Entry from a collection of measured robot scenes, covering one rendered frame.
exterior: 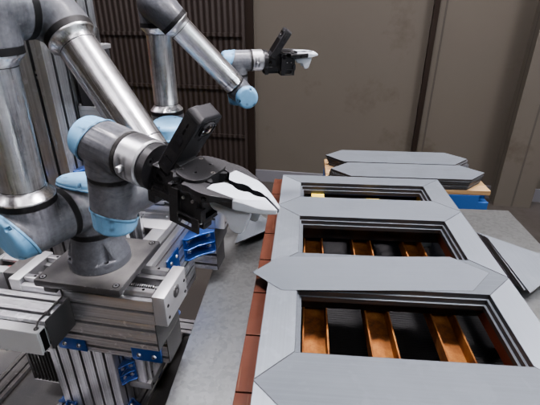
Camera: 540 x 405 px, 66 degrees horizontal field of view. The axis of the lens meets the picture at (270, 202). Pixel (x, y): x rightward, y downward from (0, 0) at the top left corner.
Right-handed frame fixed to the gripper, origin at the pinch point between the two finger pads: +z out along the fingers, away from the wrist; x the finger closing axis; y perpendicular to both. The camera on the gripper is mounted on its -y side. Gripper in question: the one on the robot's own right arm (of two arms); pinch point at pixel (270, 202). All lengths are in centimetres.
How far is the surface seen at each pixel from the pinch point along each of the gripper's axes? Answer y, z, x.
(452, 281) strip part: 56, 26, -74
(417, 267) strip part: 57, 15, -76
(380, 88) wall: 75, -77, -316
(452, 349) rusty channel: 72, 33, -65
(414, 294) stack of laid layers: 57, 17, -63
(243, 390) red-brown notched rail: 61, -7, -11
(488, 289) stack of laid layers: 54, 35, -76
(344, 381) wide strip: 55, 12, -22
